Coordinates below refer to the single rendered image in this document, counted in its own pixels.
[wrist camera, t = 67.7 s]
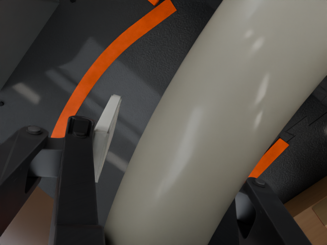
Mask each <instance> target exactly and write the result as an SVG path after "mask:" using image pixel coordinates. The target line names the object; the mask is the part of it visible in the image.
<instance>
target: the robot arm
mask: <svg viewBox="0 0 327 245"><path fill-rule="evenodd" d="M121 101H122V98H121V96H119V95H115V94H114V95H113V96H111V98H110V100H109V102H108V103H107V105H106V107H105V109H104V111H103V113H102V115H101V117H100V119H99V120H94V119H90V118H88V117H84V116H77V115H75V116H70V117H68V121H67V126H66V132H65V137H63V138H50V137H48V134H49V132H48V131H47V130H46V129H44V128H41V127H38V126H35V125H33V126H31V125H29V126H24V127H22V128H20V129H19V130H17V131H16V132H15V133H13V134H12V135H11V136H10V137H8V138H7V139H6V140H5V141H3V142H2V143H1V144H0V237H1V235H2V234H3V233H4V231H5V230H6V229H7V227H8V226H9V224H10V223H11V222H12V220H13V219H14V217H15V216H16V215H17V213H18V212H19V210H20V209H21V208H22V206H23V205H24V203H25V202H26V201H27V199H28V198H29V196H30V195H31V194H32V192H33V191H34V190H35V188H36V187H37V185H38V184H39V183H40V181H41V177H57V180H56V187H55V194H54V205H53V212H52V219H51V227H50V234H49V241H48V245H106V244H105V235H104V228H103V226H102V225H98V212H97V200H96V187H95V183H96V182H97V183H98V179H99V176H100V174H101V171H102V168H103V165H104V162H105V159H106V155H107V152H108V149H109V146H110V143H111V140H112V137H113V133H114V130H115V126H116V121H117V117H118V113H119V109H120V105H121ZM208 245H312V243H311V242H310V241H309V239H308V238H307V236H306V235H305V234H304V232H303V231H302V229H301V228H300V227H299V225H298V224H297V223H296V221H295V220H294V219H293V217H292V216H291V214H290V213H289V212H288V210H287V209H286V207H285V206H284V205H283V203H282V202H281V201H280V199H279V198H278V196H277V195H276V194H275V192H274V191H273V189H272V188H271V187H270V186H269V185H268V184H267V183H266V182H264V180H262V179H260V178H255V177H248V178H247V180H246V182H245V183H244V184H243V186H242V187H241V189H240V190H239V192H238V193H237V195H236V196H235V198H234V200H233V201H232V203H231V205H230V206H229V208H228V210H227V211H226V213H225V215H224V216H223V218H222V220H221V222H220V223H219V225H218V227H217V229H216V230H215V232H214V234H213V236H212V238H211V240H210V242H209V243H208Z"/></svg>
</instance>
